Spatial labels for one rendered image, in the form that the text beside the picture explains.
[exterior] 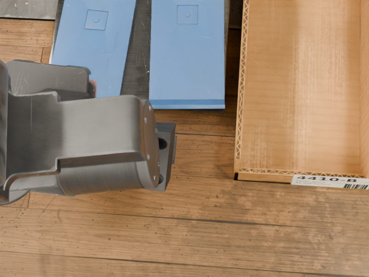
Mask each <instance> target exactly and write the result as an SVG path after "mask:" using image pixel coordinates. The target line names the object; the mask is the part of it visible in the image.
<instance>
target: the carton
mask: <svg viewBox="0 0 369 277"><path fill-rule="evenodd" d="M233 180H238V181H256V182H272V183H282V184H291V185H306V186H323V187H340V188H350V189H367V190H369V0H243V14H242V33H241V52H240V62H239V81H238V101H237V120H236V139H235V149H234V168H233Z"/></svg>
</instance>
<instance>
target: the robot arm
mask: <svg viewBox="0 0 369 277"><path fill-rule="evenodd" d="M90 74H91V71H90V70H89V68H87V67H81V66H75V65H67V66H64V65H55V64H46V63H36V62H34V61H31V60H22V59H14V60H10V61H8V62H6V63H4V62H3V61H1V60H0V206H2V205H6V204H11V203H13V202H16V201H18V200H19V199H21V198H23V197H24V196H25V195H26V194H27V193H28V192H29V191H30V192H38V193H47V194H52V195H61V196H69V197H75V196H77V195H79V194H86V193H98V192H110V191H122V190H134V189H145V190H154V191H162V192H165V190H166V188H167V185H168V183H169V181H170V176H171V166H172V164H174V162H175V153H176V142H177V136H176V135H175V130H176V124H175V123H160V122H158V121H156V120H155V115H154V111H153V107H152V105H151V103H150V101H149V100H148V99H143V100H141V99H140V98H139V97H137V96H134V95H121V96H110V97H100V98H96V93H97V83H96V82H95V81H93V80H89V75H90Z"/></svg>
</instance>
